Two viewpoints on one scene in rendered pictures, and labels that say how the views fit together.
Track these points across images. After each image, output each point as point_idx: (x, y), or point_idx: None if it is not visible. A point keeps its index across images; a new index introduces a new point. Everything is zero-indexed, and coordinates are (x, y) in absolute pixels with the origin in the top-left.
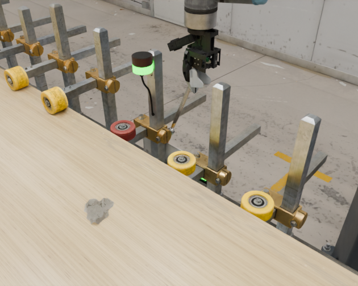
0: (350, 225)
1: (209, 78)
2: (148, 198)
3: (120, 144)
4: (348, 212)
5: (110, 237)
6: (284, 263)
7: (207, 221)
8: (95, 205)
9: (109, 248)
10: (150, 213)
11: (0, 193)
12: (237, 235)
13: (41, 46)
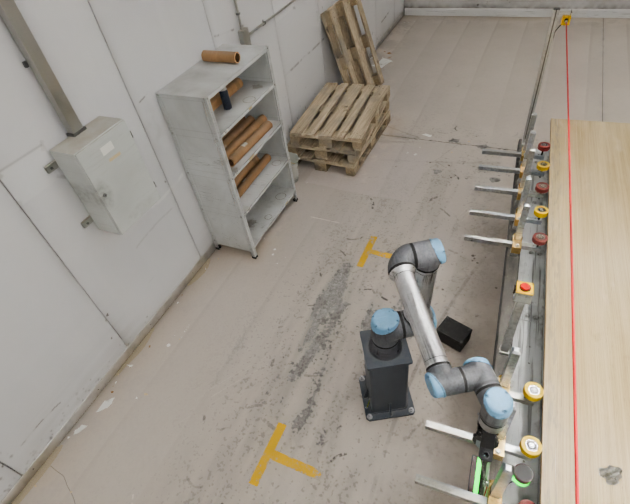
0: (389, 386)
1: None
2: (578, 450)
3: (547, 500)
4: (373, 390)
5: (619, 455)
6: (562, 370)
7: (566, 410)
8: (610, 478)
9: (625, 451)
10: (587, 442)
11: None
12: (563, 393)
13: None
